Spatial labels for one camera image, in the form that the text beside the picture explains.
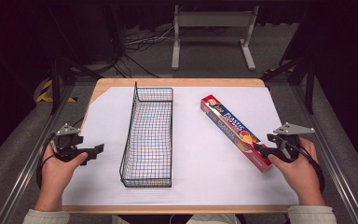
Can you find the yellow black hazard tape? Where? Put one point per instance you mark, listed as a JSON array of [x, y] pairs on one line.
[[48, 91]]

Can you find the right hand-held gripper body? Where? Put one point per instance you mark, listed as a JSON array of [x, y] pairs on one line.
[[287, 143]]

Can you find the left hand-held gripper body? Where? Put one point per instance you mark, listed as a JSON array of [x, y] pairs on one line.
[[64, 144]]

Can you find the white metal stand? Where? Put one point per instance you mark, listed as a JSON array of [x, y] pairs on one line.
[[213, 34]]

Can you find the person's left hand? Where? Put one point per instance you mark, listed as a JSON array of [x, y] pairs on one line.
[[57, 180]]

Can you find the black metal stand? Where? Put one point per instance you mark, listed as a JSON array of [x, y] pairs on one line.
[[57, 77], [304, 71]]

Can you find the red plastic wrap box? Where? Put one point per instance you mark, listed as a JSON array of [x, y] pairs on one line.
[[234, 130]]

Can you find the white paper sheet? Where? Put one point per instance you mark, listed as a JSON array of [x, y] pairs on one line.
[[199, 174]]

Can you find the aluminium frame rail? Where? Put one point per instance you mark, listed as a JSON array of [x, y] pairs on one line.
[[332, 161], [28, 168]]

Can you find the person's right hand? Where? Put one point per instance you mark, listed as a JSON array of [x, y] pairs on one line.
[[301, 174]]

